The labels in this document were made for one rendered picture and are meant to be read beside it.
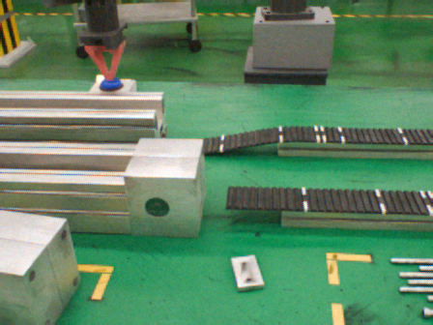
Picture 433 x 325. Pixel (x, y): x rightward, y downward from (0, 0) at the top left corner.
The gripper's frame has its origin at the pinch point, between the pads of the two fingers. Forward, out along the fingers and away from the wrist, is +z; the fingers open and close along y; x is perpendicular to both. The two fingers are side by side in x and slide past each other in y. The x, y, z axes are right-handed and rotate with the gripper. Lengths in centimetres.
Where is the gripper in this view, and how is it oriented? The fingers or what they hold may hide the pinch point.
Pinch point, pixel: (109, 75)
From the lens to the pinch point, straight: 97.5
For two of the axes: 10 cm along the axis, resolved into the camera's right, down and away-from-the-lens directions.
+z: 0.2, 8.6, 5.1
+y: -0.9, 5.1, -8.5
